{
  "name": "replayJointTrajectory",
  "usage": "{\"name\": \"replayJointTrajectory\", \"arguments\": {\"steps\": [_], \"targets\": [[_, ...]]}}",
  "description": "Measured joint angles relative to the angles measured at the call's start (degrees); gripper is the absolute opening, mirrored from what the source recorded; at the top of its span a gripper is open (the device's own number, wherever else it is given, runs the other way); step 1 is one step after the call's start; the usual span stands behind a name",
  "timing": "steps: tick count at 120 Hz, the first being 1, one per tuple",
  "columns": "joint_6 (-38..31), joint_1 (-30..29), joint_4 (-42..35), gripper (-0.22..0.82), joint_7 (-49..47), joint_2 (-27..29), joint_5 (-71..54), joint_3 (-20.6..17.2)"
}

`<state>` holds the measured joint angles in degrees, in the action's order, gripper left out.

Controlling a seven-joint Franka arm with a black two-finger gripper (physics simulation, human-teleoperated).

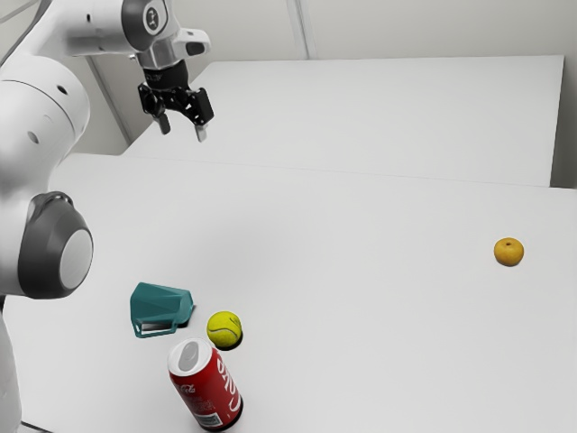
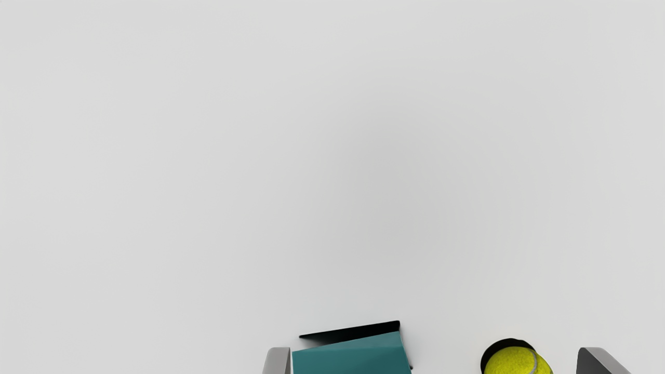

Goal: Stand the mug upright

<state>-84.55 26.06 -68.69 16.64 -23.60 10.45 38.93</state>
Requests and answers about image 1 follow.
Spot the yellow tennis ball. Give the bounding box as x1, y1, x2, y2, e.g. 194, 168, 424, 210
206, 310, 243, 349

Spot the yellow orange fruit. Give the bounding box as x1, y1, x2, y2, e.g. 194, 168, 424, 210
493, 236, 526, 268

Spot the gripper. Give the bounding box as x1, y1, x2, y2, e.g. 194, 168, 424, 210
137, 60, 215, 143

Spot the teal faceted mug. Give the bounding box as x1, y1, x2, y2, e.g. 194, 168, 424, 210
129, 281, 196, 339

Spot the red soda can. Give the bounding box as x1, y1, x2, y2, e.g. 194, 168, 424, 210
167, 337, 244, 431

